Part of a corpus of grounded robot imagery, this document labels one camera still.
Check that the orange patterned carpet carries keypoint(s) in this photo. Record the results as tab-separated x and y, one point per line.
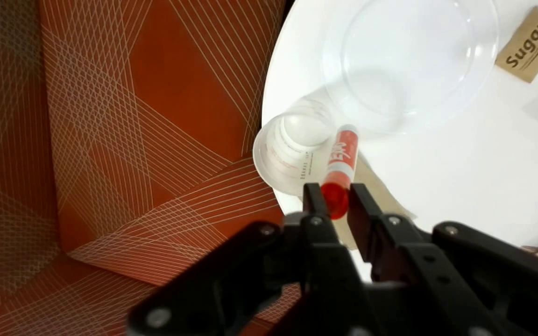
125	155

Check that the brown sugar packet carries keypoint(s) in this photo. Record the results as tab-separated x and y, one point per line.
531	45

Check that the red white marker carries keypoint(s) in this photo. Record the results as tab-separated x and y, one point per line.
342	158

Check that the clear glass bowl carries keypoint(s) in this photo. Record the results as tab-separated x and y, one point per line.
419	56

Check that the clear plastic measuring cup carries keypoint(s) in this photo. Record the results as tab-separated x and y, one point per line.
288	145

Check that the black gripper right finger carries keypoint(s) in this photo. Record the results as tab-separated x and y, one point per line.
443	280

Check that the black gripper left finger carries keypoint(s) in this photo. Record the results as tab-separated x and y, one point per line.
299	272

